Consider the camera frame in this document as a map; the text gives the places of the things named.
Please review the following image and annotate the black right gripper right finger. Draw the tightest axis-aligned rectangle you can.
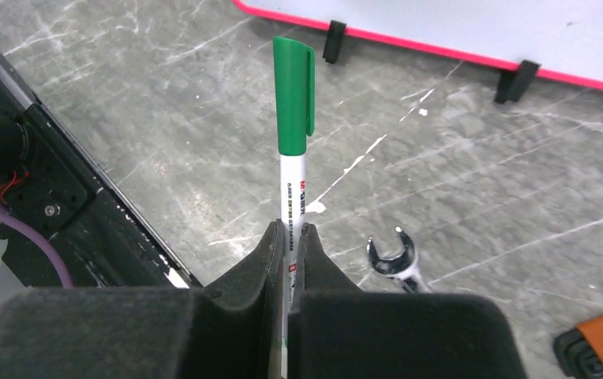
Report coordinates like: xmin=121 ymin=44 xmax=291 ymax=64
xmin=287 ymin=224 xmax=526 ymax=378

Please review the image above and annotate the pink framed whiteboard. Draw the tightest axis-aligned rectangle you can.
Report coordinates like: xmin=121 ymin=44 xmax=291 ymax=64
xmin=237 ymin=0 xmax=603 ymax=90

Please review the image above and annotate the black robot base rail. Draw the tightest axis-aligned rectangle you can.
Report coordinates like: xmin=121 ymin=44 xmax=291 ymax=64
xmin=0 ymin=53 xmax=200 ymax=287

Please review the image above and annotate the black whiteboard clip left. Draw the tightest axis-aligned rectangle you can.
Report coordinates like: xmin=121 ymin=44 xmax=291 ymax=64
xmin=322 ymin=20 xmax=346 ymax=64

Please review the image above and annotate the silver open-end wrench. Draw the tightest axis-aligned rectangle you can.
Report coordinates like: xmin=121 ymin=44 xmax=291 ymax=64
xmin=366 ymin=226 xmax=433 ymax=294

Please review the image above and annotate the black whiteboard clip right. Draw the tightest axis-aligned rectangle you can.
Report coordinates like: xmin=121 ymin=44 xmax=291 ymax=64
xmin=494 ymin=60 xmax=541 ymax=104

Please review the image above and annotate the black orange hex key set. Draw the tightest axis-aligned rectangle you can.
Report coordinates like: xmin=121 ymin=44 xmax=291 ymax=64
xmin=552 ymin=314 xmax=603 ymax=378

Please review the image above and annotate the green marker cap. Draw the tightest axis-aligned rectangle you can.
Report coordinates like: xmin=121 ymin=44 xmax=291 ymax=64
xmin=273 ymin=36 xmax=316 ymax=156

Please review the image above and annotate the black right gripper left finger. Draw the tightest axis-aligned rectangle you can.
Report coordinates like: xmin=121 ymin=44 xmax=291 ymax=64
xmin=0 ymin=220 xmax=285 ymax=378

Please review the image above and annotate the black whiteboard clip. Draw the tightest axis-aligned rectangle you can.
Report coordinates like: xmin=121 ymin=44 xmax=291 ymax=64
xmin=322 ymin=20 xmax=346 ymax=64
xmin=494 ymin=60 xmax=541 ymax=104

